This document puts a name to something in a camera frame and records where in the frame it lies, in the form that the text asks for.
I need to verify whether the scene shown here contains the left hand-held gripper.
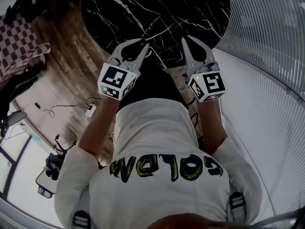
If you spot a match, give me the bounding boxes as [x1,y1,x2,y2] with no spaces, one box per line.
[97,38,150,102]

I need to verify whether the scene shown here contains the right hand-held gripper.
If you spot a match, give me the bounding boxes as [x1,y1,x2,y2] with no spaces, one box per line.
[181,35,226,103]

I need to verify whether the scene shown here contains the person's right forearm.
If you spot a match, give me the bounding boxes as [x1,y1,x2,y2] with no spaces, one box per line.
[196,98,227,155]

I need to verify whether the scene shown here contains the person's left forearm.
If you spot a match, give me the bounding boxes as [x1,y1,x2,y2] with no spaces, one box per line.
[77,96,120,156]

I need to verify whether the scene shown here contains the black trousers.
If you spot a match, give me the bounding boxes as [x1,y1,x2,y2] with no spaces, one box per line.
[118,62,189,110]

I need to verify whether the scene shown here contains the white power adapter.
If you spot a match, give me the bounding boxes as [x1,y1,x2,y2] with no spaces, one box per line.
[85,104,97,117]

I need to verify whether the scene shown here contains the checkered red white cloth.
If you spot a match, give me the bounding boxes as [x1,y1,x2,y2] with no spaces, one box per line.
[0,13,52,91]

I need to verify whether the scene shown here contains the black bulky object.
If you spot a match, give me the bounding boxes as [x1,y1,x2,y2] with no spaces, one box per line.
[5,0,57,24]

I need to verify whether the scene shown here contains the black tripod device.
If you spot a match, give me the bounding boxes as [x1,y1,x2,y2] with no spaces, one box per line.
[44,134,77,181]

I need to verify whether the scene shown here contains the white printed shirt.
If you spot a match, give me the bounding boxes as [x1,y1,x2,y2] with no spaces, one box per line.
[54,97,263,229]

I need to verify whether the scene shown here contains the grey framed flat panel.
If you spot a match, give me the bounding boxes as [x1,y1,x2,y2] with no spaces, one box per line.
[35,167,61,199]

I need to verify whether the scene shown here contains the thin black cable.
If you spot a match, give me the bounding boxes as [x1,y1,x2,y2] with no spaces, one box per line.
[187,98,200,131]

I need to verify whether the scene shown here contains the grey harness strap buckle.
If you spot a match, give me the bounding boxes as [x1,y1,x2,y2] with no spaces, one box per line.
[73,209,92,229]
[228,191,246,224]

